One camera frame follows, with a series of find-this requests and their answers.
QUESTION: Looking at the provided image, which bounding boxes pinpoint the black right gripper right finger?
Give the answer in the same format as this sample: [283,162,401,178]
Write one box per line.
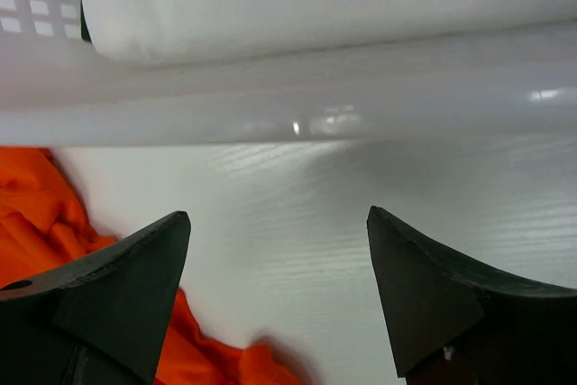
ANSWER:
[367,206,576,384]

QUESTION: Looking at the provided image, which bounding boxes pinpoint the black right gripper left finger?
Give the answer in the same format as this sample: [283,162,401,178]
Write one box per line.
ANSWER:
[1,211,191,384]

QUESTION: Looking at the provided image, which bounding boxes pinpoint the white plastic basket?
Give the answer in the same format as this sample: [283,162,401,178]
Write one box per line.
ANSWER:
[1,0,576,146]

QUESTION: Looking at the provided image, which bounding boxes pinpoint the orange t shirt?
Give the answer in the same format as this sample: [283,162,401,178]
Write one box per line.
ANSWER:
[1,147,299,384]

